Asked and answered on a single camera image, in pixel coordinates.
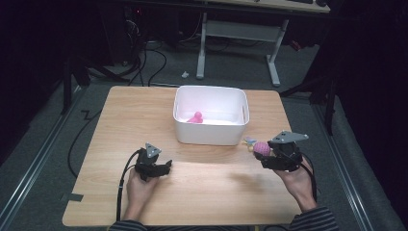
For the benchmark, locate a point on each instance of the black computer tower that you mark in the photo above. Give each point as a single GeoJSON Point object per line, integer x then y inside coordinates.
{"type": "Point", "coordinates": [123, 32]}

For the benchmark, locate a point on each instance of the grey tape strip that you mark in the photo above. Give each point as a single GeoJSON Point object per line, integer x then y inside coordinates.
{"type": "Point", "coordinates": [73, 197]}

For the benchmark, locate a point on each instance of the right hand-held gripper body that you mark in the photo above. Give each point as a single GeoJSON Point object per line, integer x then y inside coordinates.
{"type": "Point", "coordinates": [287, 154]}

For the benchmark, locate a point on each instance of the person's left hand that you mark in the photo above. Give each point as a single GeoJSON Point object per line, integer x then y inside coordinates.
{"type": "Point", "coordinates": [141, 189]}

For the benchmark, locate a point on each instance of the person's right hand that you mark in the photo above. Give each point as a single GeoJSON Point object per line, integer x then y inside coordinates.
{"type": "Point", "coordinates": [296, 184]}

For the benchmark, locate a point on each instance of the pink bone toy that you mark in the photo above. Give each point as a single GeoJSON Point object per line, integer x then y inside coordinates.
{"type": "Point", "coordinates": [196, 118]}

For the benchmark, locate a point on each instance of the grey-legged wooden desk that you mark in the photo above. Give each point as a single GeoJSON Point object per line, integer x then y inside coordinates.
{"type": "Point", "coordinates": [240, 30]}

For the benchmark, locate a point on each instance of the metal floor rail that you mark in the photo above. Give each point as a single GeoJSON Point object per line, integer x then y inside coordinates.
{"type": "Point", "coordinates": [344, 170]}
{"type": "Point", "coordinates": [32, 166]}

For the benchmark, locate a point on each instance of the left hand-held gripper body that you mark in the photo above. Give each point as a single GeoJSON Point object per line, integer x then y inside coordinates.
{"type": "Point", "coordinates": [147, 163]}

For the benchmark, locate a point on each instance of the white plastic bin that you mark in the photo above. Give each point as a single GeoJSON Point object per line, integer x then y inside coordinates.
{"type": "Point", "coordinates": [210, 131]}

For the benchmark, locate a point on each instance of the small red object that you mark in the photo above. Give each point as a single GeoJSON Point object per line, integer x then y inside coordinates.
{"type": "Point", "coordinates": [295, 45]}

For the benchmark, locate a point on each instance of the small white scrap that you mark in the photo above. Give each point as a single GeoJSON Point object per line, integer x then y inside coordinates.
{"type": "Point", "coordinates": [185, 74]}

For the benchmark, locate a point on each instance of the black metal stand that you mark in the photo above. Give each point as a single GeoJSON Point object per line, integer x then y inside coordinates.
{"type": "Point", "coordinates": [328, 102]}
{"type": "Point", "coordinates": [67, 83]}

